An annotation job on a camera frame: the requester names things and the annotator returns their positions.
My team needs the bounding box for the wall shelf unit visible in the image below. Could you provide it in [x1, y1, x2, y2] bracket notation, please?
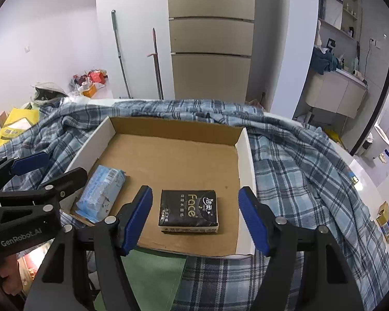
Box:
[319, 0, 362, 41]

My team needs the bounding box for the black door frame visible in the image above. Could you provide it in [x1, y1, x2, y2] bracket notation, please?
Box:
[350, 16, 389, 156]

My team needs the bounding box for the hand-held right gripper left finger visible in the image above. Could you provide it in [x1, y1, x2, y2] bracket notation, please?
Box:
[23, 185, 154, 311]

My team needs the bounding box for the red gift bag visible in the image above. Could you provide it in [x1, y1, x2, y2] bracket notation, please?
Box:
[88, 69, 109, 85]

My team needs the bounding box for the small yellow blue box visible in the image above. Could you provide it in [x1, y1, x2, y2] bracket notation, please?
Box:
[376, 202, 389, 244]

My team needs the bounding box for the black tissue pack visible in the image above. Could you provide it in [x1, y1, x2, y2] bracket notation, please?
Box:
[158, 189, 220, 234]

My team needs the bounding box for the grey cloth bundle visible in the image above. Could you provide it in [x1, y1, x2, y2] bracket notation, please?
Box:
[31, 82, 68, 101]

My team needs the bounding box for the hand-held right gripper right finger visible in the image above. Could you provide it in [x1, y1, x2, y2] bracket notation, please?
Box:
[238, 186, 367, 311]

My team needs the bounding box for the shallow cardboard box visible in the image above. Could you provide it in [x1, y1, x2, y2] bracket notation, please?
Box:
[66, 116, 256, 260]

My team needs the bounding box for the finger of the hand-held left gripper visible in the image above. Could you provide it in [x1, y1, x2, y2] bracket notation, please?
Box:
[0, 167, 89, 213]
[0, 152, 51, 191]

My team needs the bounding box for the blue wet wipes pack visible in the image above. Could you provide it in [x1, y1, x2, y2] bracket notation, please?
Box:
[75, 165, 127, 224]

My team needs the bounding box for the green sheet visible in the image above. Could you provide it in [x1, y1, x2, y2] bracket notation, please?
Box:
[95, 248, 187, 311]

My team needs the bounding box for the blue plaid blanket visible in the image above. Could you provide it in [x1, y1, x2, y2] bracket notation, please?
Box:
[0, 99, 389, 311]

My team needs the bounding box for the beige vanity cabinet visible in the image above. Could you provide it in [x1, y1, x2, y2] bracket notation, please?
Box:
[306, 68, 368, 119]

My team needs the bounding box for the yellow cardboard box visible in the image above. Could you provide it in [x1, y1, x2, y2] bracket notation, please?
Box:
[0, 108, 40, 151]

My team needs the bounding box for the blue clothes pile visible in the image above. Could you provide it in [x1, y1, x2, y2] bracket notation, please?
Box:
[311, 48, 342, 75]

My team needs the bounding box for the beige refrigerator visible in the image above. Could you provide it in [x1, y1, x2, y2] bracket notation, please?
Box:
[167, 0, 256, 102]

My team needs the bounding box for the yellow bag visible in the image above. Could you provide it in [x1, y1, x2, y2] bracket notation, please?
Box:
[324, 129, 344, 143]

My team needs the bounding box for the grey mop handle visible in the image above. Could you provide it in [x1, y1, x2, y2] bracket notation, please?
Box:
[111, 10, 132, 99]

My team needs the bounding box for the person's left hand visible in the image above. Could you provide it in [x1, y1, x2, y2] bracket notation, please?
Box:
[0, 253, 26, 300]

